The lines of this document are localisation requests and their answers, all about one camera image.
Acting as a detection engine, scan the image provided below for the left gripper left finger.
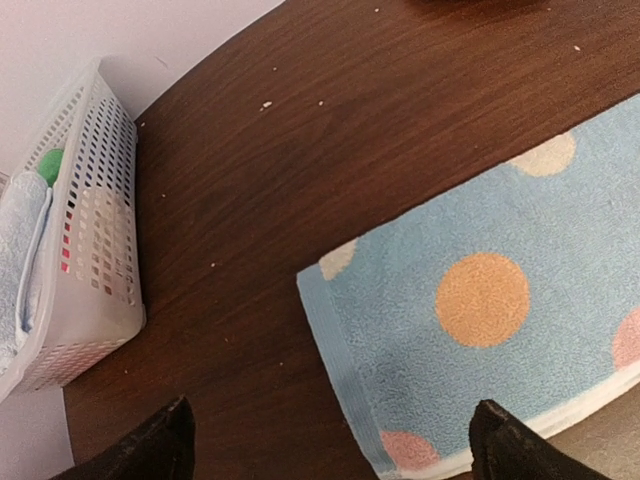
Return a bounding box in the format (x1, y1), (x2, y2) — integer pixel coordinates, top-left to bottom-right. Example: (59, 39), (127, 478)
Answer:
(56, 397), (196, 480)

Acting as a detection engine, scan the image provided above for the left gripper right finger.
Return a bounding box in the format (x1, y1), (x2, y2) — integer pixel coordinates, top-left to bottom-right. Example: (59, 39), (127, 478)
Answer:
(468, 400), (608, 480)

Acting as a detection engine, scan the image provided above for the blue polka dot towel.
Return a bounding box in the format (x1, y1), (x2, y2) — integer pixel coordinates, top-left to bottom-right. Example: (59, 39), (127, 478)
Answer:
(297, 97), (639, 479)

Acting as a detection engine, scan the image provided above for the red floral plate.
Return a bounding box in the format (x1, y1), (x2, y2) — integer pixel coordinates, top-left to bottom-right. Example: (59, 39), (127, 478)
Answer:
(420, 0), (537, 7)

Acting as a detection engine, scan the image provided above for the white plastic basket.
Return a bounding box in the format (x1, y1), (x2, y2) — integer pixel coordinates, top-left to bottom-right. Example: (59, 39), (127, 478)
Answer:
(1, 59), (146, 398)

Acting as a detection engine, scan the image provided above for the red rolled towel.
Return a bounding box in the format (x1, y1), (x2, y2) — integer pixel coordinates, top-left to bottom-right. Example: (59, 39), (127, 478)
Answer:
(61, 245), (71, 273)

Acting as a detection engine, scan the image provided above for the light blue rolled towel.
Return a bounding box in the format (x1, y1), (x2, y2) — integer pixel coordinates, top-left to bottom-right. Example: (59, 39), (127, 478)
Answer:
(1, 171), (52, 371)

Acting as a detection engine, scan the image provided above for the green rolled towel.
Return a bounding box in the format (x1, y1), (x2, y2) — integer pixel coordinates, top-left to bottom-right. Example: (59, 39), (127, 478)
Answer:
(37, 149), (64, 187)

